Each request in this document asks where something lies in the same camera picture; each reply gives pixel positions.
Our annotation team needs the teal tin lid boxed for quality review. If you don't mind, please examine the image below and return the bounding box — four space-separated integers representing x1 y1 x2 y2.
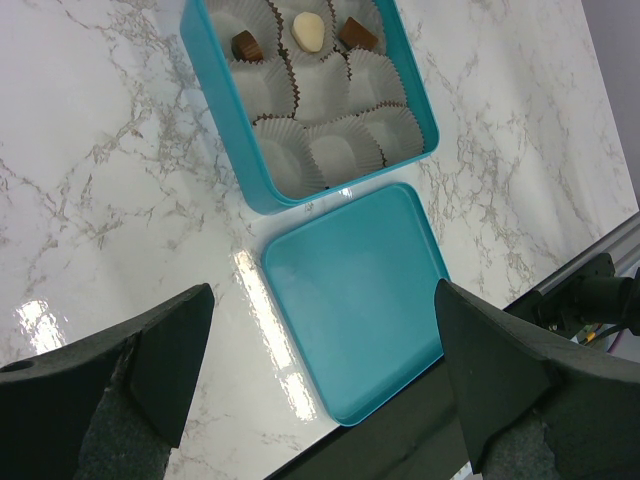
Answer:
261 183 448 426

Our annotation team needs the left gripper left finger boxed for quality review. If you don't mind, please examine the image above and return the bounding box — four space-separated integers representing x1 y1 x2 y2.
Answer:
1 283 215 479

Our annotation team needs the brown square chocolate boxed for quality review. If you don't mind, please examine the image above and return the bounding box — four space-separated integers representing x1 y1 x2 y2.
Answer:
337 17 378 51

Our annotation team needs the white oval chocolate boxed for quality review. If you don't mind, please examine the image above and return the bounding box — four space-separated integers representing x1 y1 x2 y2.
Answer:
291 12 325 53

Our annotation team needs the teal tin box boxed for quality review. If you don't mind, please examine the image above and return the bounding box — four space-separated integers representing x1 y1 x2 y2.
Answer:
180 1 440 215

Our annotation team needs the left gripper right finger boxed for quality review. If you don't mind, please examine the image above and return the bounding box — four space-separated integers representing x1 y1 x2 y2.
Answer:
434 280 639 479

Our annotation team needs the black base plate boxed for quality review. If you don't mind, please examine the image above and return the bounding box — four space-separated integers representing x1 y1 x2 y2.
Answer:
267 252 640 480

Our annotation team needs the round brown chocolate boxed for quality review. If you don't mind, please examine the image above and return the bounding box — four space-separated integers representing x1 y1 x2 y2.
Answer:
231 30 264 62

